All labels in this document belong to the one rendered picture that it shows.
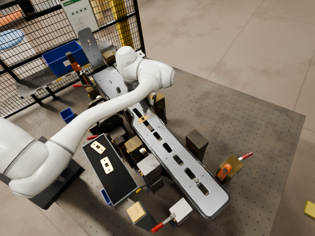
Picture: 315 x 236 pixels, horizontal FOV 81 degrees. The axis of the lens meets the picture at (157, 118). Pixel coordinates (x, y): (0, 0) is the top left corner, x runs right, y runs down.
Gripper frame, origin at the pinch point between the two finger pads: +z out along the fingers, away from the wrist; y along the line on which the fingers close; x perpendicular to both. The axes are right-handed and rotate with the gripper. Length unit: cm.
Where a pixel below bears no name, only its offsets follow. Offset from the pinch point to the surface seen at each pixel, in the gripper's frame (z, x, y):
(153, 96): 3.8, 13.6, -4.5
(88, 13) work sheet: -17, 17, -101
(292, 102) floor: 113, 194, 40
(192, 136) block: 10.4, 15.8, 32.2
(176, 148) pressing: 13.4, 4.2, 31.4
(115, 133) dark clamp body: 5.5, -21.2, 3.1
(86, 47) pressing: -7, -2, -73
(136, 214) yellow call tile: -3, -34, 50
